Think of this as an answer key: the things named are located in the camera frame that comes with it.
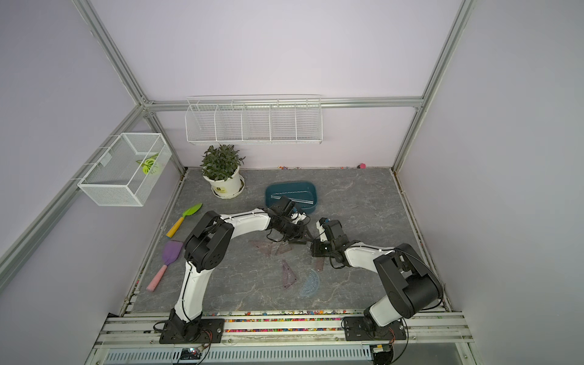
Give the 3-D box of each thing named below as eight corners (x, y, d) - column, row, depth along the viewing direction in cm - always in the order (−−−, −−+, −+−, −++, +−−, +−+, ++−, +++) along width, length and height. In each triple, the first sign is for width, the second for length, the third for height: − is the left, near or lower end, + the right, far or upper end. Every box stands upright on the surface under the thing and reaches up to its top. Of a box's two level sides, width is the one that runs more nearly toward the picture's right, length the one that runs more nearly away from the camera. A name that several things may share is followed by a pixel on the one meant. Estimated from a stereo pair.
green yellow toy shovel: (165, 236, 99) (162, 233, 97) (198, 203, 110) (196, 200, 108) (169, 239, 98) (167, 236, 96) (202, 205, 109) (201, 202, 107)
